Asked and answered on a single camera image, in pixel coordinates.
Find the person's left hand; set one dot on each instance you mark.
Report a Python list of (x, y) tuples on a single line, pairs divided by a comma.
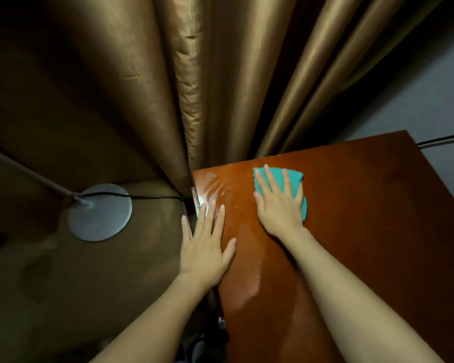
[(204, 257)]

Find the person's right hand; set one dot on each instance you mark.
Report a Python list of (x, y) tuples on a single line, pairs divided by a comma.
[(278, 208)]

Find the teal cleaning cloth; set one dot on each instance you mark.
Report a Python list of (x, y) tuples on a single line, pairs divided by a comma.
[(299, 174)]

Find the person's right forearm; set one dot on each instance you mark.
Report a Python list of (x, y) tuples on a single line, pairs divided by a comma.
[(355, 306)]

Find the person's left forearm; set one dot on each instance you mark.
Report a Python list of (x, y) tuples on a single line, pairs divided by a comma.
[(151, 329)]

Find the reddish wooden desk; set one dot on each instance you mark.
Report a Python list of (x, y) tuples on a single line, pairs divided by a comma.
[(378, 223)]

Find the beige padded stool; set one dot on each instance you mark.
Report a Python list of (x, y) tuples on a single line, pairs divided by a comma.
[(98, 298)]

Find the brown curtain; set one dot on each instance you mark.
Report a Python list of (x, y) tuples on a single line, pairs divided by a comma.
[(212, 71)]

